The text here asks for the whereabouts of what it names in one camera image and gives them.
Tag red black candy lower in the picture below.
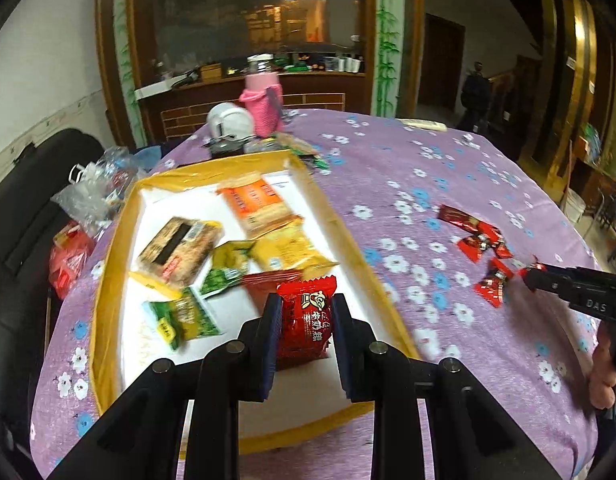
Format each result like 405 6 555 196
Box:
474 258 514 308

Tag white bucket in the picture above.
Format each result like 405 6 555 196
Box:
562 188 586 224

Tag yellow sandwich cracker pack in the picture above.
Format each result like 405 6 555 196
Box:
249 221 337 280

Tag yellow green pea snack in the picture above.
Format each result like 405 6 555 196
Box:
201 240 255 298

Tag green biscuit packet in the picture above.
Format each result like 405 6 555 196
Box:
272 132 329 170

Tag person right hand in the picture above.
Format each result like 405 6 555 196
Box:
588 322 616 410

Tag purple floral tablecloth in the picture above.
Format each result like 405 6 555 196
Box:
30 110 598 479

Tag brown label cracker pack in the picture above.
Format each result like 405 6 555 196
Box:
129 217 223 299

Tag red plastic bag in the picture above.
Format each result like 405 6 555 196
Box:
49 220 95 300

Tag orange soda cracker pack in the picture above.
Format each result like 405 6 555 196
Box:
217 171 302 240

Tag red black candy packet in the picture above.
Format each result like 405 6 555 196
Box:
517 258 545 280

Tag cream tube on table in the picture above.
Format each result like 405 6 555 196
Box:
399 118 448 132

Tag small red candy packet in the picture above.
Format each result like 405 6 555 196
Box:
276 275 337 370

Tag green pea snack packet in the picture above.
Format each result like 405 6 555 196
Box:
142 287 223 350

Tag pink sleeved glass bottle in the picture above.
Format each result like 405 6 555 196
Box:
239 53 283 138

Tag dark red date snack pack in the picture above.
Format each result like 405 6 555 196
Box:
242 270 302 314

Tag white round container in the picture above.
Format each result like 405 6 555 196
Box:
206 102 255 141

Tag dark maroon chocolate packet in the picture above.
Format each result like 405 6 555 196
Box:
437 204 481 234

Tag clear plastic bag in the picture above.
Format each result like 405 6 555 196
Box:
51 146 148 240

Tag black sofa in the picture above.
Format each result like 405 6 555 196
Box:
0 129 104 479

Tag yellow white cardboard box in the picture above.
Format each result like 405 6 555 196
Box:
86 148 422 456

